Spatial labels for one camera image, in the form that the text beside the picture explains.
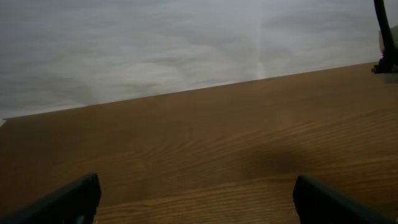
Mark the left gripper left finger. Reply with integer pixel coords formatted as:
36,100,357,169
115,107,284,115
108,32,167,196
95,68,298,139
0,172,102,224

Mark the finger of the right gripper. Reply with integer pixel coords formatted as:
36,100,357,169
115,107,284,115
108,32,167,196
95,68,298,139
371,52,398,75

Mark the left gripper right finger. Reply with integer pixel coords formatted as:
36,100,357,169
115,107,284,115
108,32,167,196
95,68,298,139
292,175,398,224

